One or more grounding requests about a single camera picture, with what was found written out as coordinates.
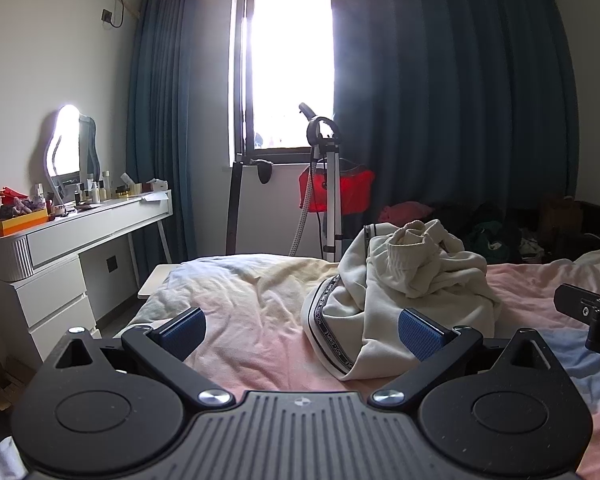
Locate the white dressing table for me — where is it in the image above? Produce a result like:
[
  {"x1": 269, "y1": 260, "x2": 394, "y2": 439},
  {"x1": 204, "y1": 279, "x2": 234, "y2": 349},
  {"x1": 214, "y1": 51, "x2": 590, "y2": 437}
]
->
[{"x1": 0, "y1": 191, "x2": 173, "y2": 368}]

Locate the white cushioned stool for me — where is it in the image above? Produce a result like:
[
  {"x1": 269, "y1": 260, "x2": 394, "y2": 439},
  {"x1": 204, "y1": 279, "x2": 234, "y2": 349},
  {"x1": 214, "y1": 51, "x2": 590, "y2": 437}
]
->
[{"x1": 137, "y1": 264, "x2": 178, "y2": 300}]

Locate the dark teal curtain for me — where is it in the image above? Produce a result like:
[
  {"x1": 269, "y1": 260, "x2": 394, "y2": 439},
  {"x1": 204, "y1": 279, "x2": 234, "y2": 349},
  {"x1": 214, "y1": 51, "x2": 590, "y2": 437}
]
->
[
  {"x1": 125, "y1": 0, "x2": 197, "y2": 262},
  {"x1": 332, "y1": 0, "x2": 579, "y2": 216}
]

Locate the black headboard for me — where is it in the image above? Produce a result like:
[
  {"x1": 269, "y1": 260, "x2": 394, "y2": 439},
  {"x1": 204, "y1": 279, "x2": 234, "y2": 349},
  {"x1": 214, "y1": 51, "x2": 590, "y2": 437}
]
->
[{"x1": 428, "y1": 195, "x2": 600, "y2": 264}]

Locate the pink clothes pile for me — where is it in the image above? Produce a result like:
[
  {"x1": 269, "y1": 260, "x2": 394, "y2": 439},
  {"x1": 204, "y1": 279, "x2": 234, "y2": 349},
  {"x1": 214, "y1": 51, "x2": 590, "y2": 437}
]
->
[{"x1": 378, "y1": 202, "x2": 434, "y2": 226}]

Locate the dark teal left curtain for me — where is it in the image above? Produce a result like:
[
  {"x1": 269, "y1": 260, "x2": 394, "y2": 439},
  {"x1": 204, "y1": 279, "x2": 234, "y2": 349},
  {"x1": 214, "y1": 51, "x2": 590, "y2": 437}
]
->
[{"x1": 125, "y1": 0, "x2": 197, "y2": 262}]

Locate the red garment on stand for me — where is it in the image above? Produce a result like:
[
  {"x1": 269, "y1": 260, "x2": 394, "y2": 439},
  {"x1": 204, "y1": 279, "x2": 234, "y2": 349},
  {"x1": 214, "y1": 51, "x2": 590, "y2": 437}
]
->
[{"x1": 298, "y1": 161, "x2": 376, "y2": 215}]

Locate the window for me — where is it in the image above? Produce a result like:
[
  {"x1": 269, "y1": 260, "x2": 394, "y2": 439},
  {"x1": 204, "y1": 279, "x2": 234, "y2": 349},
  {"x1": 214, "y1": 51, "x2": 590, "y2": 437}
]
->
[{"x1": 232, "y1": 0, "x2": 335, "y2": 164}]

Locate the garment steamer stand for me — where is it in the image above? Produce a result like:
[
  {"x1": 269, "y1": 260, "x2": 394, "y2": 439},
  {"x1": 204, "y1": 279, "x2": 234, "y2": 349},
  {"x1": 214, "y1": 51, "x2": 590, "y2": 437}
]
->
[{"x1": 289, "y1": 103, "x2": 342, "y2": 262}]

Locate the cream white zip jacket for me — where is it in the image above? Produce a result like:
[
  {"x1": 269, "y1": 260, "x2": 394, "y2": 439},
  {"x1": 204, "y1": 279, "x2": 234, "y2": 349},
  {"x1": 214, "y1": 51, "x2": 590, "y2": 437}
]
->
[{"x1": 301, "y1": 220, "x2": 501, "y2": 382}]

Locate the dark teal right curtain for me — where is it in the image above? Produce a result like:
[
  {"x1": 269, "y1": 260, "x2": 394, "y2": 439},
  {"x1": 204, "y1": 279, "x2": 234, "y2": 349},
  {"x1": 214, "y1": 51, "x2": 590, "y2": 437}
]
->
[{"x1": 332, "y1": 0, "x2": 579, "y2": 216}]

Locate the wavy vanity mirror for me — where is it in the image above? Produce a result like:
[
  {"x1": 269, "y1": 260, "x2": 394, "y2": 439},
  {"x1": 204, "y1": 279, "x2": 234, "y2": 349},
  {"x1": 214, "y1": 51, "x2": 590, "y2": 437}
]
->
[{"x1": 43, "y1": 104, "x2": 102, "y2": 206}]

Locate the pastel bed sheet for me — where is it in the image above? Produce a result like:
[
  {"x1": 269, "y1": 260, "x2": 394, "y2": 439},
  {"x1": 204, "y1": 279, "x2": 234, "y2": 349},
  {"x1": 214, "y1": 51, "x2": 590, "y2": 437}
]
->
[{"x1": 0, "y1": 245, "x2": 600, "y2": 480}]

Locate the black folded ironing board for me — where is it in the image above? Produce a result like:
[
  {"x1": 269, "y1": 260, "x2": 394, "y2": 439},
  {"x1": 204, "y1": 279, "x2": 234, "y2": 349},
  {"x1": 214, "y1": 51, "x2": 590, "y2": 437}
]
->
[{"x1": 225, "y1": 159, "x2": 273, "y2": 256}]

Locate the cardboard box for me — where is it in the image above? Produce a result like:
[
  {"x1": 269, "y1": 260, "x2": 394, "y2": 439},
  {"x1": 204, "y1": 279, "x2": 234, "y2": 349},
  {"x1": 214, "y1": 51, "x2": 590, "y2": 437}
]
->
[{"x1": 0, "y1": 356, "x2": 35, "y2": 412}]

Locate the orange tray box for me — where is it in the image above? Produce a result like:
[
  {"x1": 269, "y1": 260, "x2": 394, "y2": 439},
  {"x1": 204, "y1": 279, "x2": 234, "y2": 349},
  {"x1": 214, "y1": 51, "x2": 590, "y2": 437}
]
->
[{"x1": 0, "y1": 210, "x2": 48, "y2": 237}]

